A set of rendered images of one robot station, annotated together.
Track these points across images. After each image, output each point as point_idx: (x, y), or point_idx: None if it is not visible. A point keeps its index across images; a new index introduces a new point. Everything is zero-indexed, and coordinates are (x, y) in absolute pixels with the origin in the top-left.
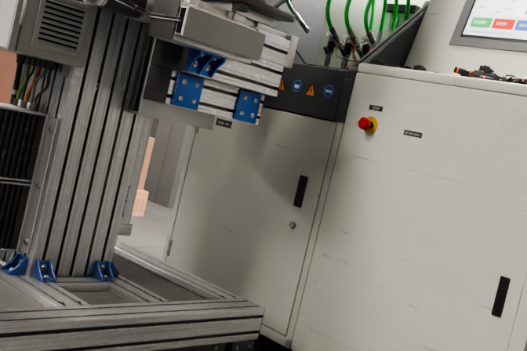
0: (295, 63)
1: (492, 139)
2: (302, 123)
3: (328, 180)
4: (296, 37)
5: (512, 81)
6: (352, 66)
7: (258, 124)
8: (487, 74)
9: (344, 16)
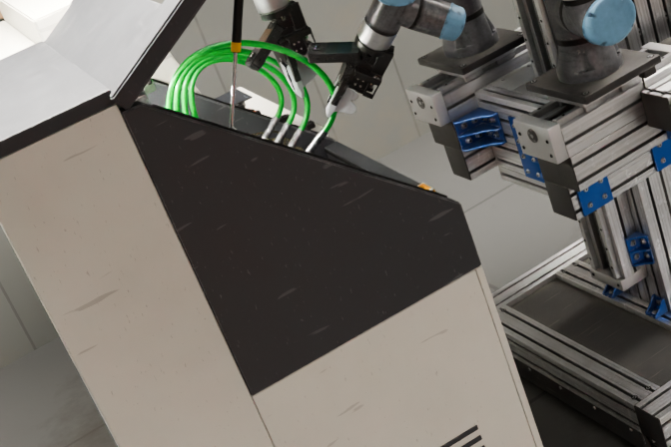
0: (370, 159)
1: None
2: None
3: None
4: (407, 88)
5: (243, 104)
6: (327, 137)
7: (453, 173)
8: (246, 108)
9: (297, 104)
